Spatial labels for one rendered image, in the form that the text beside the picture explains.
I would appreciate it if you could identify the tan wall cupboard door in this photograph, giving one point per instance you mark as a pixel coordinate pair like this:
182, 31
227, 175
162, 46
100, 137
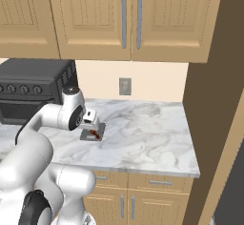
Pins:
178, 12
92, 12
22, 12

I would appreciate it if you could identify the tan drawer front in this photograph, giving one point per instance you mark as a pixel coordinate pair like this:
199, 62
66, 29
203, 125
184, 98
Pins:
158, 183
114, 178

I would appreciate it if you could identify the grey wall socket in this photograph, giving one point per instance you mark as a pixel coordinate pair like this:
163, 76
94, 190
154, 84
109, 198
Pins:
125, 86

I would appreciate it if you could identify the dark grey fridge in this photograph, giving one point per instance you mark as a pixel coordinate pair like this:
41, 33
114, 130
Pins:
232, 190

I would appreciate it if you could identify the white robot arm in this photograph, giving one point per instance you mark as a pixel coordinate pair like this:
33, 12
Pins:
31, 152

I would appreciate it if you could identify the black toaster oven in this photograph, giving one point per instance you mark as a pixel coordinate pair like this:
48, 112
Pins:
35, 73

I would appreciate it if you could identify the black oven knob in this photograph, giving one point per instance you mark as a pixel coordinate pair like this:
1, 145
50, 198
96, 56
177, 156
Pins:
24, 89
11, 88
0, 88
37, 90

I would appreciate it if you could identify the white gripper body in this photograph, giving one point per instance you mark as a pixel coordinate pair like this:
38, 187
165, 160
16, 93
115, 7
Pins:
90, 126

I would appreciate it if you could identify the brown tall fridge housing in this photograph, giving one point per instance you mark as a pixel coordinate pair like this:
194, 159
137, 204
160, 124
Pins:
213, 76

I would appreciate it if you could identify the tan base cupboard door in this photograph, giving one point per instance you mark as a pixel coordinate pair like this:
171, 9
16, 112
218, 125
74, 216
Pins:
158, 208
106, 206

